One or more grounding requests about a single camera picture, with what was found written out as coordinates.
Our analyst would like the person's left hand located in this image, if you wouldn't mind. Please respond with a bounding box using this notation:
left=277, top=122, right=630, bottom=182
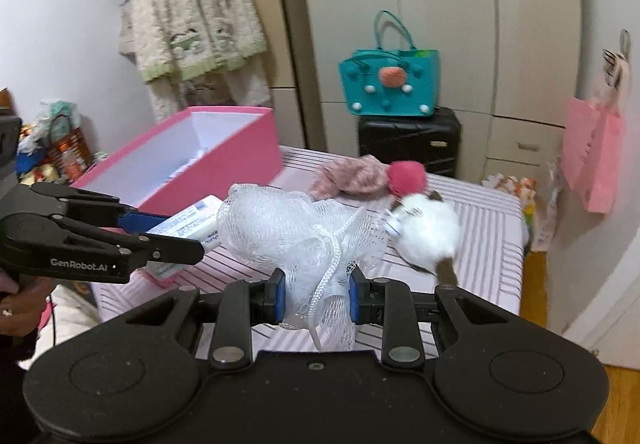
left=0, top=271, right=52, bottom=337

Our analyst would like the pink cardboard box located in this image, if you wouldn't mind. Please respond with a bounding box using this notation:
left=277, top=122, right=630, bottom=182
left=70, top=105, right=283, bottom=220

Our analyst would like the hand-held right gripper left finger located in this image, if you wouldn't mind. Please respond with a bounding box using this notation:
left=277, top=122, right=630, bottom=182
left=124, top=268, right=287, bottom=369

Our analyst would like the red snack bag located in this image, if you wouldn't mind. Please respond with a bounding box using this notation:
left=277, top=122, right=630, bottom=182
left=47, top=124, right=94, bottom=181

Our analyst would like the floral fabric cap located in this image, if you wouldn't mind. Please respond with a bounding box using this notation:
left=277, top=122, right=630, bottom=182
left=309, top=155, right=393, bottom=200

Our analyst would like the teal felt handbag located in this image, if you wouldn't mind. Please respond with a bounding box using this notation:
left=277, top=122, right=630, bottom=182
left=338, top=9, right=441, bottom=116

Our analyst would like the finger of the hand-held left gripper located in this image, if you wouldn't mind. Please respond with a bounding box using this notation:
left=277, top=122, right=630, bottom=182
left=47, top=217, right=207, bottom=286
left=20, top=181, right=170, bottom=235

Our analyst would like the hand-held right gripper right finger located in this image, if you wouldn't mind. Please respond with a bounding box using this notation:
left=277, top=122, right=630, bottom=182
left=349, top=268, right=522, bottom=369

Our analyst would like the white mesh bath sponge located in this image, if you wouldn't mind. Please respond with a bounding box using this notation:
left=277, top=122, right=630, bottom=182
left=216, top=183, right=388, bottom=352

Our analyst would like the white brown plush toy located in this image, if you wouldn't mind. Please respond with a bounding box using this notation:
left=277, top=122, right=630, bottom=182
left=385, top=191, right=461, bottom=285

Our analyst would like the clear plastic bag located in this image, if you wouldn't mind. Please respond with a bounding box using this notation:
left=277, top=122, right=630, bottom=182
left=530, top=159, right=562, bottom=252

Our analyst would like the black suitcase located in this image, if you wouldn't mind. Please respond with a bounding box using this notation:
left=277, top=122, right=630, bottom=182
left=357, top=107, right=462, bottom=179

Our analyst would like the white tissue pack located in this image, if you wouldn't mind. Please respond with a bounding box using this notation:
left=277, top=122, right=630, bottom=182
left=142, top=194, right=227, bottom=283

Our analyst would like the colourful gift bag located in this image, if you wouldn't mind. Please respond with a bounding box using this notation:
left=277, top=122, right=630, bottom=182
left=481, top=173, right=540, bottom=237

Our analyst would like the striped tablecloth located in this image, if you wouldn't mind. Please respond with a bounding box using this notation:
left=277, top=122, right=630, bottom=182
left=92, top=144, right=526, bottom=360

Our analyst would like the pink paper bag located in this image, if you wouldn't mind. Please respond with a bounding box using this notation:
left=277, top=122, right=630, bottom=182
left=559, top=96, right=627, bottom=214

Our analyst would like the fluffy cream cardigan green trim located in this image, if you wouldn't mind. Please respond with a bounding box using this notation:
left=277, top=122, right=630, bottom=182
left=119, top=0, right=266, bottom=84

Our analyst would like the pink pom-pom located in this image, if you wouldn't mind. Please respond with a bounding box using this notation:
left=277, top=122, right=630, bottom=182
left=386, top=161, right=428, bottom=197

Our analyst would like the white plastic bag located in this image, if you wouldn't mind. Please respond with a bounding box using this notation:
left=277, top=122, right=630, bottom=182
left=37, top=99, right=81, bottom=145

